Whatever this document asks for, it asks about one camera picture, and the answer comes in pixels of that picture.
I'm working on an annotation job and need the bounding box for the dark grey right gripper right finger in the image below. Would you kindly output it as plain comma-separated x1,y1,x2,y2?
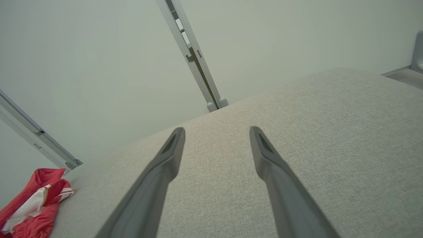
250,126,341,238

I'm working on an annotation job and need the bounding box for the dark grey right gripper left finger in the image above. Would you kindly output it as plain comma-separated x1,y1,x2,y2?
95,127,186,238

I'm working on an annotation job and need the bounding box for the red white jersey shirt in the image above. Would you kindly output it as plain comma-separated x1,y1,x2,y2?
0,168,75,238

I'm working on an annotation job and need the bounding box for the grey metal partition post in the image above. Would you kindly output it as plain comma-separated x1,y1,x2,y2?
0,89,83,171

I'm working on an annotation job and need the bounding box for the grey double partition post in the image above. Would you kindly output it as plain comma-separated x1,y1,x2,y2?
156,0,229,113

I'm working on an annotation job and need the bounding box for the grey metal corner bracket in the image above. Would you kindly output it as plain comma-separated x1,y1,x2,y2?
380,30,423,90

